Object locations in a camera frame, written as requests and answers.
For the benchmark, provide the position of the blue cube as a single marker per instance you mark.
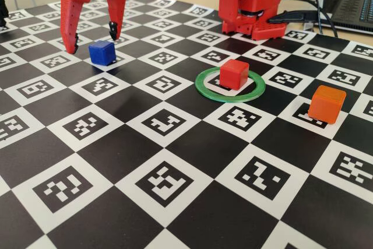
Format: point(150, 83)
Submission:
point(102, 53)

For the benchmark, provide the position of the red cube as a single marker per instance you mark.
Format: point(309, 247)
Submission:
point(233, 75)

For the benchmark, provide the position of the orange cube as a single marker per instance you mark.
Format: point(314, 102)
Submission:
point(325, 106)

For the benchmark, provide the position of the red robot arm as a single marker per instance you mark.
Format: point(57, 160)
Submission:
point(233, 4)

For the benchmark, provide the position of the black stand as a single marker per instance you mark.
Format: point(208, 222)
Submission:
point(3, 10)

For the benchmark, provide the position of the checkerboard marker mat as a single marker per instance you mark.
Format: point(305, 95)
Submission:
point(116, 150)

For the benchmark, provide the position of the small white box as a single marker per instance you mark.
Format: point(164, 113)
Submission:
point(309, 26)

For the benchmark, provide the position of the dark laptop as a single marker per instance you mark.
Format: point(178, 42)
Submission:
point(349, 4)

